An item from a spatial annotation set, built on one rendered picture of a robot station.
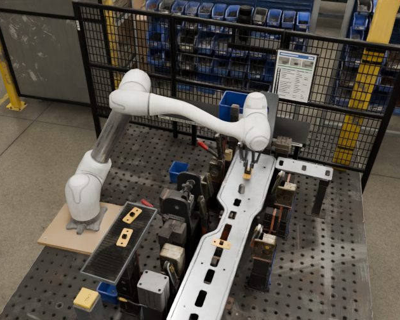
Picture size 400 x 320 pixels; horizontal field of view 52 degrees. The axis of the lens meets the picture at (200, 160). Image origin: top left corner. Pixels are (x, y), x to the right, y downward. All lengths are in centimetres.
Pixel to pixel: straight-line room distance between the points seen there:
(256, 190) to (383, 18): 103
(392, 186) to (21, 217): 304
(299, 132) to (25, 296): 164
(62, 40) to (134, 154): 169
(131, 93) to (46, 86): 266
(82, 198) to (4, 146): 221
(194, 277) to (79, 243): 75
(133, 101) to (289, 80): 96
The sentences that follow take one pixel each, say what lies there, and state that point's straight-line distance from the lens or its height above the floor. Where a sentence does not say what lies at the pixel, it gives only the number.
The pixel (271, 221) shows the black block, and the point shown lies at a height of 94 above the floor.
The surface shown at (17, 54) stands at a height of 63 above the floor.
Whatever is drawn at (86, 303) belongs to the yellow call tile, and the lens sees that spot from 148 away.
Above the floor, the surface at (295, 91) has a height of 121.
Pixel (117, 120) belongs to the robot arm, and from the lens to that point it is 208.
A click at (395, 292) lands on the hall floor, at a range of 313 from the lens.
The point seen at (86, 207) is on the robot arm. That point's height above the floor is 86.
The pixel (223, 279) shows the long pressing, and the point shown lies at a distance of 169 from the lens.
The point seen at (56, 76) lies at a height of 44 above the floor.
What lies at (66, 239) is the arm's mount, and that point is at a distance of 226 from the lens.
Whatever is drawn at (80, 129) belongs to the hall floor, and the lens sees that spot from 426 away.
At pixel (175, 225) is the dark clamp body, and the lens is 175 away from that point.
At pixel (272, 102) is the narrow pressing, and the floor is 128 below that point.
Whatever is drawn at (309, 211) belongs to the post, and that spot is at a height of 70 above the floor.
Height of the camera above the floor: 239
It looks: 40 degrees down
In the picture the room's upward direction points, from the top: 1 degrees clockwise
